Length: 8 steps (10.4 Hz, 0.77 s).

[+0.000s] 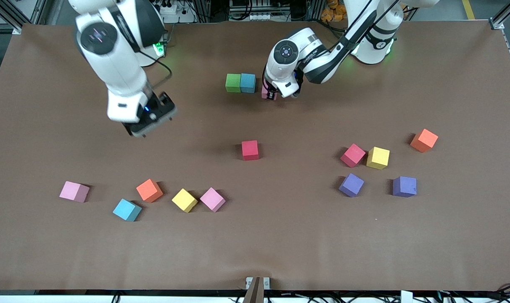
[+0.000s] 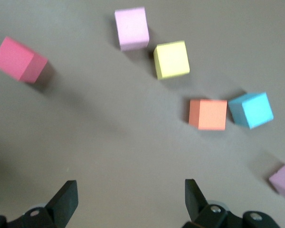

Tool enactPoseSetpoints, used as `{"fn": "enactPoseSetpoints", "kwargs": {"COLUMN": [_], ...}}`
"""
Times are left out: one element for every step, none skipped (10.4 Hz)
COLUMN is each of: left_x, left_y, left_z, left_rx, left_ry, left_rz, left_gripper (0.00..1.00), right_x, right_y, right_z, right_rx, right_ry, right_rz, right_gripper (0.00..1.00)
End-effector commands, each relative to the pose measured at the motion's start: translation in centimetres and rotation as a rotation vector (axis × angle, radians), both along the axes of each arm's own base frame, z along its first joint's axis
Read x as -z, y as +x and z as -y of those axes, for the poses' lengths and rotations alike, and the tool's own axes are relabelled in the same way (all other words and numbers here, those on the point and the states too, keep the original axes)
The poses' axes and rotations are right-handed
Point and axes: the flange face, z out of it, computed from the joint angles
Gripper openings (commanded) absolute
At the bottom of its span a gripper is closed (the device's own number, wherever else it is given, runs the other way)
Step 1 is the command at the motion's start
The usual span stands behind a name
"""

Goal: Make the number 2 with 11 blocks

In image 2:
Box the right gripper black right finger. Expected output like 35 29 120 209
180 179 280 228

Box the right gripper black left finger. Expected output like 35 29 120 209
0 180 79 228

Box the yellow foam cube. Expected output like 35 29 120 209
153 40 190 81

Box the orange foam cube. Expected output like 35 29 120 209
188 98 228 131

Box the brown table cover sheet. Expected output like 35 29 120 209
0 0 285 228

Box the blue foam cube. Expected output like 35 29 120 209
228 92 275 130

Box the red foam cube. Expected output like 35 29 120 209
0 36 48 84

